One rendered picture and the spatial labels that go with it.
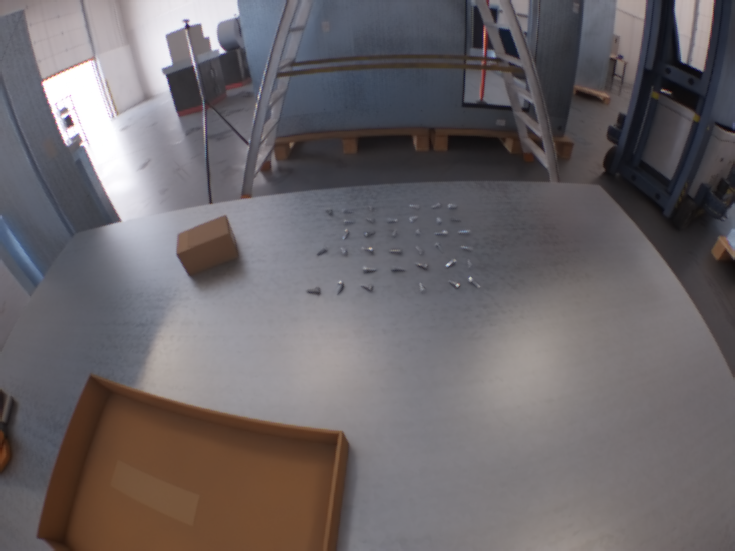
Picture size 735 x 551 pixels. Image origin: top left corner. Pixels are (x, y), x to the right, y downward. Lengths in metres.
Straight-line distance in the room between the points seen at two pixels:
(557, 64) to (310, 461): 2.83
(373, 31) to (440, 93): 0.69
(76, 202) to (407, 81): 2.20
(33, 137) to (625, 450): 1.78
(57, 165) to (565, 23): 3.17
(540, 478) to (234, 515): 0.37
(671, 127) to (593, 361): 2.60
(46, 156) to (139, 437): 1.19
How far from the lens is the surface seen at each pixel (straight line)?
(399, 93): 2.54
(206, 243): 0.64
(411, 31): 2.48
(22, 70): 1.53
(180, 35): 6.04
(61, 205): 1.49
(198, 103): 6.00
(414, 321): 0.48
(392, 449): 0.40
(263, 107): 1.89
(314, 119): 2.64
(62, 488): 0.60
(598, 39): 6.93
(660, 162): 3.05
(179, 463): 0.48
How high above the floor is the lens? 1.04
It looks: 46 degrees down
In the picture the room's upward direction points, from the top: 5 degrees counter-clockwise
